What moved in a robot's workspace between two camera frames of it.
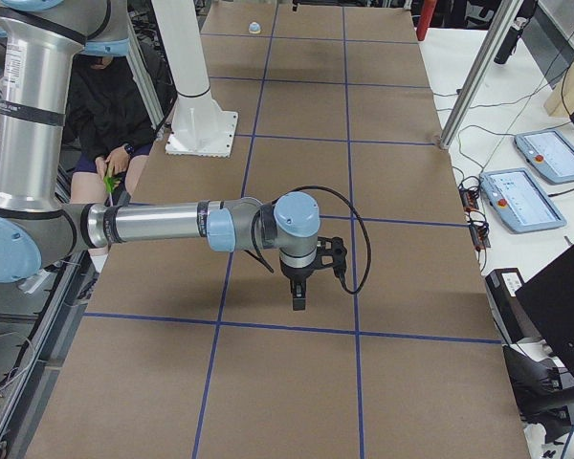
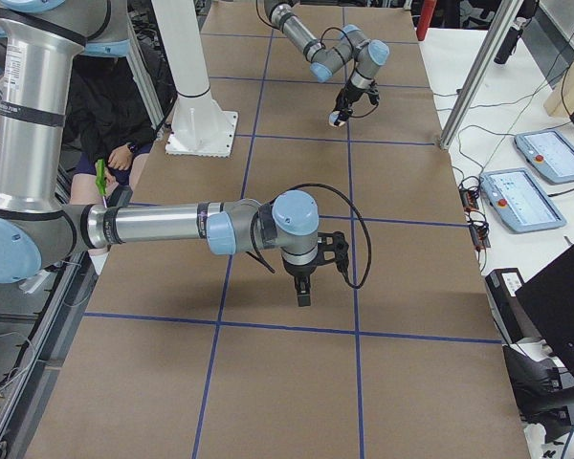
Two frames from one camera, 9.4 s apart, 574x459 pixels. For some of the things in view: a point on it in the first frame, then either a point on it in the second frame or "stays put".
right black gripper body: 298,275 stays put
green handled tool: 111,184 -> 100,179
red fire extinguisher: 426,18 stays put
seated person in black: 110,126 stays put
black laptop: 559,300 stays put
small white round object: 254,28 -> 333,116
